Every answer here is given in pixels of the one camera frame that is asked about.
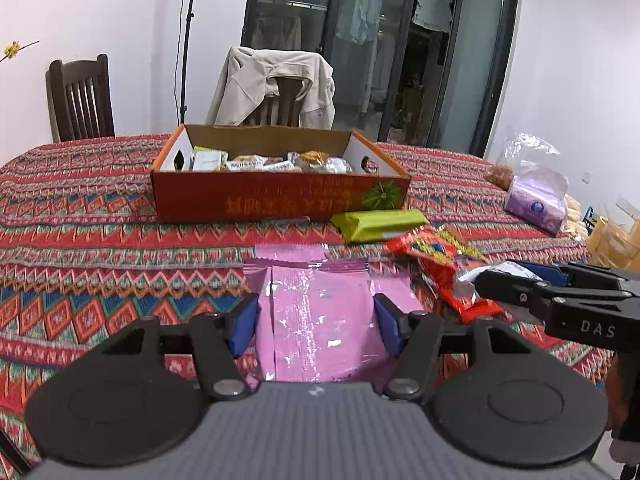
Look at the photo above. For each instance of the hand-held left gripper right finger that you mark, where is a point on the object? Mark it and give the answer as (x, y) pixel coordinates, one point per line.
(387, 322)

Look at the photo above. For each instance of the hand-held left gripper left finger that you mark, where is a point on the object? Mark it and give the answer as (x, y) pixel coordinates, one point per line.
(245, 320)

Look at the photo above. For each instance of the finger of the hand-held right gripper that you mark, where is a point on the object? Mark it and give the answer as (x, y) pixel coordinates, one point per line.
(502, 287)
(542, 271)

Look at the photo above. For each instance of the pink foil snack packet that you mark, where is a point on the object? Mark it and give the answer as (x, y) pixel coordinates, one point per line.
(320, 310)

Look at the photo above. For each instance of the red snack packet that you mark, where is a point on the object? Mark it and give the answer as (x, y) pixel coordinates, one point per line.
(435, 260)

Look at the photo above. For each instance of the orange-rimmed cardboard box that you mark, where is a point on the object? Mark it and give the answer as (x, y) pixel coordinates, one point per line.
(280, 200)

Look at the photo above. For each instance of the white cookie-print snack packet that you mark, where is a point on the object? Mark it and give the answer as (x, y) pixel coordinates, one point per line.
(245, 162)

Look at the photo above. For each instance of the clear plastic bag of snacks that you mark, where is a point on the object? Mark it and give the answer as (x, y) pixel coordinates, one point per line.
(500, 176)

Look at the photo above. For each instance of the purple tissue pack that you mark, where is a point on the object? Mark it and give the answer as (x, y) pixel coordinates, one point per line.
(530, 205)

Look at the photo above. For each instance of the cardboard boxes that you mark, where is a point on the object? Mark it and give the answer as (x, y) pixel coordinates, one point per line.
(610, 245)

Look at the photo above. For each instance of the silver cookie-print snack packet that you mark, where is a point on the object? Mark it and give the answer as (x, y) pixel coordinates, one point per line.
(312, 156)

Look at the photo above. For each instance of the dark-framed sliding glass door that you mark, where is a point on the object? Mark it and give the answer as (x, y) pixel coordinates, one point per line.
(475, 60)

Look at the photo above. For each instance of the dark wooden chair brown seat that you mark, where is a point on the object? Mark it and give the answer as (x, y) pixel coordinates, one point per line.
(287, 90)

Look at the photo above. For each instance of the beige jacket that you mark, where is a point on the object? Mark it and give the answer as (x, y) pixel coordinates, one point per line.
(250, 75)

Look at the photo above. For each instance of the black light stand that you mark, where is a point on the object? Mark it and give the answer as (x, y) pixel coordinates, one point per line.
(186, 60)

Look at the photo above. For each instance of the hanging light blue shirt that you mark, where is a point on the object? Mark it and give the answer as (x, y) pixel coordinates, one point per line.
(360, 0)

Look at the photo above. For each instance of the yellow flower branch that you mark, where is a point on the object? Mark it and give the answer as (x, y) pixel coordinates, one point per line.
(11, 50)

